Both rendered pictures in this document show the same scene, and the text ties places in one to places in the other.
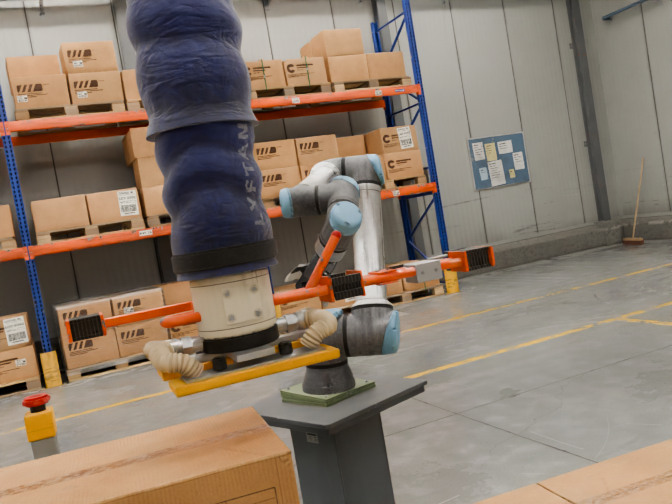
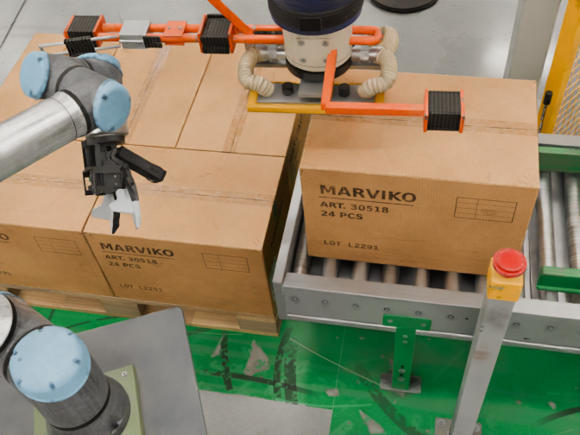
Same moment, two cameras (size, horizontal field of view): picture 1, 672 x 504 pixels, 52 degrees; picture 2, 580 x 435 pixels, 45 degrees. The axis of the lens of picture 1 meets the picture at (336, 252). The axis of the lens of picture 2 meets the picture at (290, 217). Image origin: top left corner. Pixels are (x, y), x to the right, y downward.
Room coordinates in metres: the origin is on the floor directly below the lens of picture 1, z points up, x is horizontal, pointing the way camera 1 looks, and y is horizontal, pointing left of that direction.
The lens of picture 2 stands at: (2.74, 0.92, 2.28)
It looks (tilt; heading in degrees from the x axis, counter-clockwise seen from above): 51 degrees down; 214
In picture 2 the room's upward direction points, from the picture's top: 7 degrees counter-clockwise
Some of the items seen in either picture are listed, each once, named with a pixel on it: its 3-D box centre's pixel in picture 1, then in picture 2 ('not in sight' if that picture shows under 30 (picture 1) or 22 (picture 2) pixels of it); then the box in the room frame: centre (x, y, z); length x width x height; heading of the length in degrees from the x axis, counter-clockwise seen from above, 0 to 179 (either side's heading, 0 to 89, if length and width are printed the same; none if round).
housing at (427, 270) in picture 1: (422, 271); (136, 34); (1.66, -0.20, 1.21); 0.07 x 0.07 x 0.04; 21
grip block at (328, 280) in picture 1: (340, 285); (218, 33); (1.59, 0.00, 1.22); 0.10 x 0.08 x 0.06; 21
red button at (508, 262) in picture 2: (36, 403); (508, 265); (1.82, 0.84, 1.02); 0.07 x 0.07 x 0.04
